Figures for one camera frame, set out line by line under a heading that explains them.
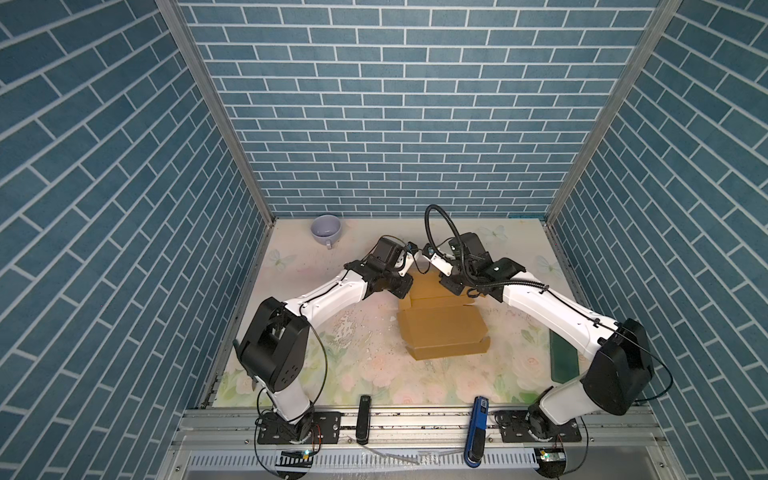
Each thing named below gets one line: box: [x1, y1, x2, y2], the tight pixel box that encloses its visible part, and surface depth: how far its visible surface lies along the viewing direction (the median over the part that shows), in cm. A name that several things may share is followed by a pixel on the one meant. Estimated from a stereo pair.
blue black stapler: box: [464, 396, 489, 468], surface depth 73 cm
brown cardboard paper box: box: [398, 270, 491, 361], surface depth 86 cm
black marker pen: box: [356, 394, 371, 445], surface depth 77 cm
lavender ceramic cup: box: [310, 214, 342, 250], surface depth 114 cm
